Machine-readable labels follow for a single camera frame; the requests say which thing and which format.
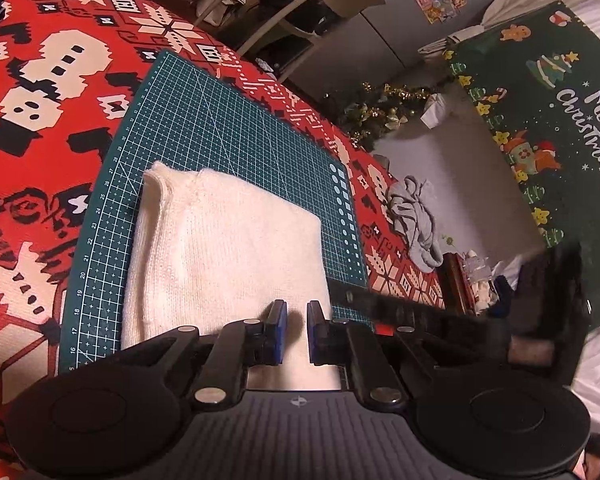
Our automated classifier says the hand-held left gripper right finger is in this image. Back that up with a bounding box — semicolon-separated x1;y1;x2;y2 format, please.
306;301;476;411

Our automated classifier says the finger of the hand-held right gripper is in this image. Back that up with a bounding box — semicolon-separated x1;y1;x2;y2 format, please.
327;280;481;337

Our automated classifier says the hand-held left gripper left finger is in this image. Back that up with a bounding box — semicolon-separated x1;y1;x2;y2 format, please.
117;300;288;411

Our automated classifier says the white knit vest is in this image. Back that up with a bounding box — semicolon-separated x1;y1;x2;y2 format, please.
121;160;343;392

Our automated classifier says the person's right hand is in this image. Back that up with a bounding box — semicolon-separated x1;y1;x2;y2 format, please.
509;338;556;366

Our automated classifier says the dark wooden nightstand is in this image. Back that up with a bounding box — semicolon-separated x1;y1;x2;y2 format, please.
440;252;506;316

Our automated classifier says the grey garment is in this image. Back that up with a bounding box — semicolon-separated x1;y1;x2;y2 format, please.
384;176;446;268

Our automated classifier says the small Christmas tree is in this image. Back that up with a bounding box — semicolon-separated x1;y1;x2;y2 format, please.
322;82;433;151

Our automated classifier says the white hanging cloth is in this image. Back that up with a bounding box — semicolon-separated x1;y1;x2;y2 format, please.
420;94;448;128

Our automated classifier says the green cutting mat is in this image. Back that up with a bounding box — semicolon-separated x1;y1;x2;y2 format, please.
57;50;376;376

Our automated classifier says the grey refrigerator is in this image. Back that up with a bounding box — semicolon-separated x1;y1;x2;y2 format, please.
285;0;501;91

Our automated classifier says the red patterned blanket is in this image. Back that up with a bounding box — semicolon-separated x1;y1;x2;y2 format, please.
0;0;448;480

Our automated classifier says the beige tote bag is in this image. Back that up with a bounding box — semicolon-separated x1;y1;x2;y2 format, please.
195;0;261;28

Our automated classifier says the green Christmas wall tapestry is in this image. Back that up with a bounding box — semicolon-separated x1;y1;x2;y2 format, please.
442;2;600;333

